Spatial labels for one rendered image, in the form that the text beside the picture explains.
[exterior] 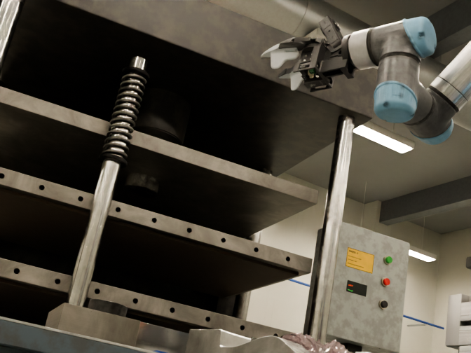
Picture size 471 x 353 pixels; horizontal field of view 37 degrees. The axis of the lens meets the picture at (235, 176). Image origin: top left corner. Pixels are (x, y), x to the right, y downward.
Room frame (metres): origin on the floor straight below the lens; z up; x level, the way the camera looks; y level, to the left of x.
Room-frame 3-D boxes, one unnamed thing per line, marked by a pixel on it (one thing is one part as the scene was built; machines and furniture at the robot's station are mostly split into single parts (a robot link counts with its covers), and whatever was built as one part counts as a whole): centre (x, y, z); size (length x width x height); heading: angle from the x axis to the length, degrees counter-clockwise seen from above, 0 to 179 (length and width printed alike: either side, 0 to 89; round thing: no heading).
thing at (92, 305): (1.46, 0.21, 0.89); 0.08 x 0.08 x 0.04
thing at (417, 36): (1.11, -0.26, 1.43); 0.11 x 0.08 x 0.09; 48
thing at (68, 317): (1.43, 0.23, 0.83); 0.20 x 0.15 x 0.07; 19
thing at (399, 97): (1.13, -0.27, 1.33); 0.11 x 0.08 x 0.11; 138
